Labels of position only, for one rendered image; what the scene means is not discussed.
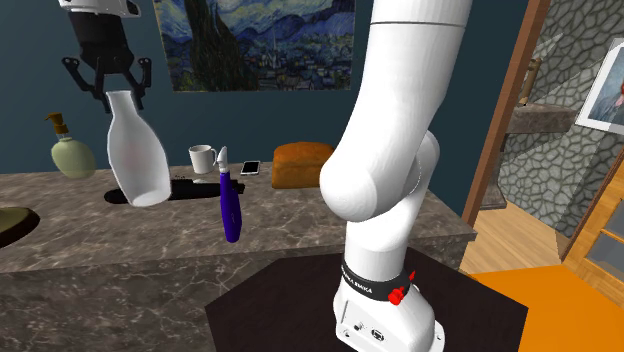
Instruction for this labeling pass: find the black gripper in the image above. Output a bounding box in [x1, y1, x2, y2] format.
[61, 11, 153, 115]

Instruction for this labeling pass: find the white vase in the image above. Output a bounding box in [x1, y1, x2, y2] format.
[105, 89, 173, 208]

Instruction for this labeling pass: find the green soap dispenser bottle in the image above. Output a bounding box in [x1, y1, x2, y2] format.
[44, 111, 98, 181]

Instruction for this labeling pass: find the white mug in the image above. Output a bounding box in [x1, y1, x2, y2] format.
[187, 144, 220, 176]

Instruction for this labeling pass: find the blue night sky painting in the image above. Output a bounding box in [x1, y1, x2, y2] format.
[152, 0, 358, 93]

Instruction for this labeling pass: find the olive green plate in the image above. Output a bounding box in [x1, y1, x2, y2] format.
[0, 206, 42, 250]

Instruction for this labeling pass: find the brown bread loaf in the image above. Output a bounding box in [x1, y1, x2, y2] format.
[270, 141, 338, 190]

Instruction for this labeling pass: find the dark robot stand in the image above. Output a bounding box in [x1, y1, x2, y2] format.
[204, 245, 531, 352]

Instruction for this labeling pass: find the white framed portrait picture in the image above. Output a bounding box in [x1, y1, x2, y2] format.
[574, 40, 624, 136]

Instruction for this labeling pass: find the wooden cabinet with glass panes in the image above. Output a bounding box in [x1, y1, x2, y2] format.
[559, 148, 624, 309]

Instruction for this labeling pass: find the purple handled kitchen tool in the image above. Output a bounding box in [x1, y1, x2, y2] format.
[216, 145, 244, 244]

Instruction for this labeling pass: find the brown wooden door frame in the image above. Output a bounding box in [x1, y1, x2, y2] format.
[460, 0, 553, 228]

